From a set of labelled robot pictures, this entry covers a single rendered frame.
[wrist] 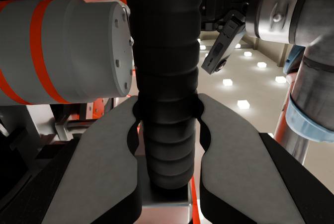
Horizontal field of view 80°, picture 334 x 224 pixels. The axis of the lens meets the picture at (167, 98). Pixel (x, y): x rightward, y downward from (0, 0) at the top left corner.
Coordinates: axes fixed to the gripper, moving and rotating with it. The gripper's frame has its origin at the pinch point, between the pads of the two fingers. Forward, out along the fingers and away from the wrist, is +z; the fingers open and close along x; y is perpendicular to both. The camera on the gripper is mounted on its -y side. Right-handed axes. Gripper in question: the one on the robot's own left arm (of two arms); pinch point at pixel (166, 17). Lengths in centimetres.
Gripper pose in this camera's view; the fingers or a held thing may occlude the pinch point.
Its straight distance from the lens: 45.1
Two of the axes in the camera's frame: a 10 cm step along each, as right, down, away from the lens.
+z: -7.1, -3.3, 6.2
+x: -7.0, 3.8, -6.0
